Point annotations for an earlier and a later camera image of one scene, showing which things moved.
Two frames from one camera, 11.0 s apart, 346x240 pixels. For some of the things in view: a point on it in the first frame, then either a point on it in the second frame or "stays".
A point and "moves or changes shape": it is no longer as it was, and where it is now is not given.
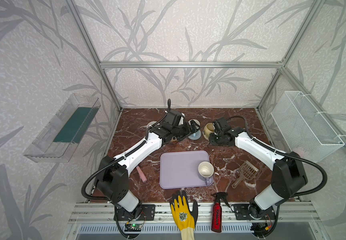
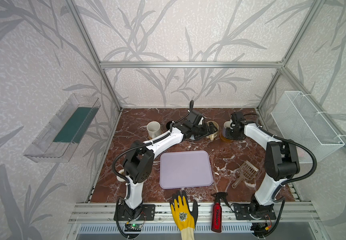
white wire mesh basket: x=304 y=129 stays
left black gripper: x=188 y=129 to x=204 y=130
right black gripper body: x=216 y=132 to x=231 y=132
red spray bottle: x=216 y=214 stays
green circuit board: x=133 y=227 stays
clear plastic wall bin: x=58 y=138 stays
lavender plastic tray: x=180 y=169 stays
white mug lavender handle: x=206 y=170 moves or changes shape
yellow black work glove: x=185 y=218 stays
